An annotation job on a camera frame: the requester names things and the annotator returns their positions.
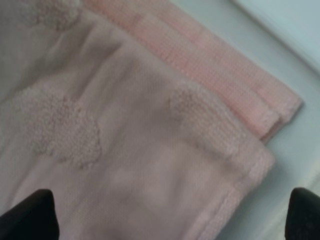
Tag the white rectangular plastic tray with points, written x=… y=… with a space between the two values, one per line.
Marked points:
x=295 y=23

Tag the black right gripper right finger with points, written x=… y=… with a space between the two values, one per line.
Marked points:
x=303 y=215

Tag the pink terry towel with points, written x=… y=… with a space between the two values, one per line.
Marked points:
x=137 y=133

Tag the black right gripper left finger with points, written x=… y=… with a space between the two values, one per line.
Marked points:
x=34 y=218

